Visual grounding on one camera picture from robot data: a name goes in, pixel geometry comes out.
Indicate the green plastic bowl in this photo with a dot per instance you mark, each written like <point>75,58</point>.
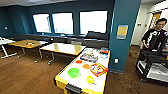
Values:
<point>74,72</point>

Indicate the yellow plastic bowl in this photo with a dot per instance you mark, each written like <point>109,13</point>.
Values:
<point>90,80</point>

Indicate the blue purple board game box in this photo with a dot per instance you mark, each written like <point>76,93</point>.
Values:
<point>89,57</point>

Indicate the red round lid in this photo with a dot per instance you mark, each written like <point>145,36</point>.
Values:
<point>79,61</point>

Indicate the black cushion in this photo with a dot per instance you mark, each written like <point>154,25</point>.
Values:
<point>96,35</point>

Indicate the orange round lid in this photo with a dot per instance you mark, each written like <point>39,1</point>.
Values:
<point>86,66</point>

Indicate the small red flat box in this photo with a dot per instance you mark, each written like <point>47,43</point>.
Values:
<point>104,52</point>

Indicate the white bowl blue rim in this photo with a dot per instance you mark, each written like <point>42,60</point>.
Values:
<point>104,56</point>

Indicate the bright window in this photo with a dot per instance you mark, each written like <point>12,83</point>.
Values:
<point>41,23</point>
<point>62,23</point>
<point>93,22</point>

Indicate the white serving table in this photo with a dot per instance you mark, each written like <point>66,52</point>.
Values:
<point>81,85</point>

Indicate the person in dark shirt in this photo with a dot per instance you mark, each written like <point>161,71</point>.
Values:
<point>155,38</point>

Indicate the brown wooden door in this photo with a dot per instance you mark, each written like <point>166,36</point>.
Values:
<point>156,20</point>

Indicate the white folding table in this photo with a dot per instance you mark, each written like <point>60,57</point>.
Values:
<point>5,41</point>

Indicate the white wall outlet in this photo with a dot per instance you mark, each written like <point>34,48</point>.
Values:
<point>116,60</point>

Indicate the yellow wall sign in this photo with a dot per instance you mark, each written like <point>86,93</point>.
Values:
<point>122,32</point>

